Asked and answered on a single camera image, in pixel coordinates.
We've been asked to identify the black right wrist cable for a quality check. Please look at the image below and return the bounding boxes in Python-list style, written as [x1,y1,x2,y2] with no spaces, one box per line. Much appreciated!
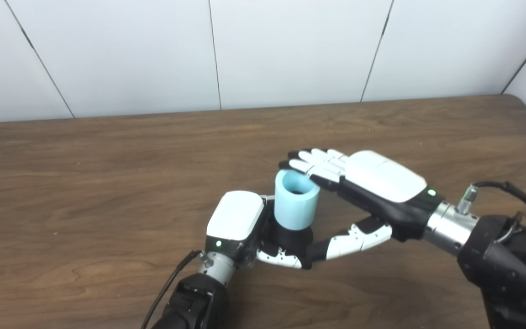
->
[455,181,526,227]

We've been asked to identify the white and black right hand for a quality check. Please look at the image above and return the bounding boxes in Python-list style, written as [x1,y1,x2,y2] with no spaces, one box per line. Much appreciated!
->
[279,148,446,263]

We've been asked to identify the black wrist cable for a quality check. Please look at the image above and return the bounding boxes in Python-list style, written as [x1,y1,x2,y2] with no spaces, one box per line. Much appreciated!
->
[141,249,211,329]
[455,181,526,227]

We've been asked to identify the light-blue hose piece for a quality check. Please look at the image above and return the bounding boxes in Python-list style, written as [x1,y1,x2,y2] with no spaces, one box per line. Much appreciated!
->
[274,169,321,231]

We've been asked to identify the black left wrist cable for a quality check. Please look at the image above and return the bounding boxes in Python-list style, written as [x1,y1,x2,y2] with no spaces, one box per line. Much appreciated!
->
[141,249,211,329]

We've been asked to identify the black nozzle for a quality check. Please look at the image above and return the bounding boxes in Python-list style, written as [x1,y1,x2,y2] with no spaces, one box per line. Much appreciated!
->
[265,215,315,261]

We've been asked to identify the white and black left hand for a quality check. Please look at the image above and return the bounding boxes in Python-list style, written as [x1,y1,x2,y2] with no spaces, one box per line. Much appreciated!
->
[205,191,314,270]

